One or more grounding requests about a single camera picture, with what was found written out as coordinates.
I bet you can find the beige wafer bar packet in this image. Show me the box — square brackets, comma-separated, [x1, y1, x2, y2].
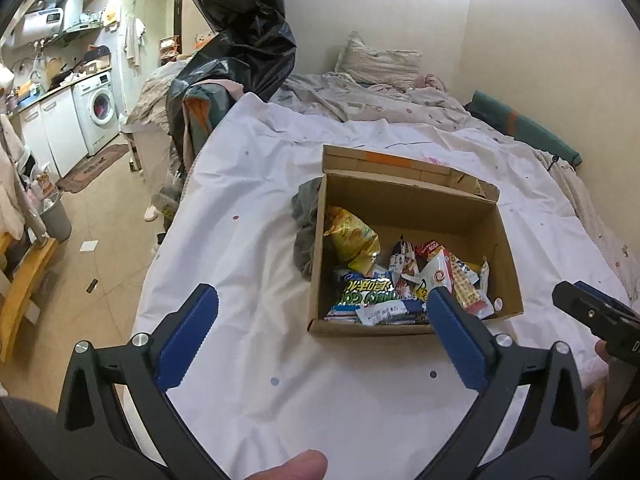
[445, 249, 486, 315]

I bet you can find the white red snack bag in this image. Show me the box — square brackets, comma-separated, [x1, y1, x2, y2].
[416, 249, 452, 300]

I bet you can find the white biscuit packet red end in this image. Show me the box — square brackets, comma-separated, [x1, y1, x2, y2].
[416, 240, 442, 261]

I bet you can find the blue white snack bag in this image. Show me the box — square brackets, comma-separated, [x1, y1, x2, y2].
[324, 269, 428, 327]

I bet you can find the yellow snack bag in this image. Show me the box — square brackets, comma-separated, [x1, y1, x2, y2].
[323, 206, 381, 275]

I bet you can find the person's right hand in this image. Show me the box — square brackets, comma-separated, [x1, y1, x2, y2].
[587, 340, 622, 436]

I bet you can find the person's left hand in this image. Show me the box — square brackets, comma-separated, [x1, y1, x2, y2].
[247, 450, 329, 480]

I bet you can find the white bed sheet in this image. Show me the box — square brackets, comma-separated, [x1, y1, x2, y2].
[134, 94, 627, 479]

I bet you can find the brown cardboard box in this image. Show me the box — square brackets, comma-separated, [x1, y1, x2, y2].
[307, 145, 524, 337]

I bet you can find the yellow wooden chair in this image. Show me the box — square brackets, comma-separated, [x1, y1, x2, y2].
[1, 237, 58, 363]

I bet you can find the grey trash bin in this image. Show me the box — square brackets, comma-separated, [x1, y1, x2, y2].
[40, 192, 72, 243]

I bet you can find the brown door mat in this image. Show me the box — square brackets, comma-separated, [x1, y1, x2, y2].
[56, 144, 129, 194]

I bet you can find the grey cloth beside box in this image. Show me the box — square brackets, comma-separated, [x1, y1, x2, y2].
[291, 178, 322, 281]

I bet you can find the green rolled mat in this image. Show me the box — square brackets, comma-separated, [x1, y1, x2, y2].
[464, 91, 582, 168]

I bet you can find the white kitchen cabinet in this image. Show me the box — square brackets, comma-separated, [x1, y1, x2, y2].
[18, 88, 88, 179]

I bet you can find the floral crumpled blanket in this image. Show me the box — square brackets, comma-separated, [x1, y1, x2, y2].
[270, 73, 473, 132]

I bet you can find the white washing machine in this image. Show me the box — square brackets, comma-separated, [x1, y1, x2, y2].
[72, 70, 118, 156]

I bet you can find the beige pillow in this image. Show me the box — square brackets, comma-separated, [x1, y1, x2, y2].
[334, 32, 422, 90]

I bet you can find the black garbage bag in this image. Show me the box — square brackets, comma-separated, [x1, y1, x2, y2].
[166, 0, 296, 152]

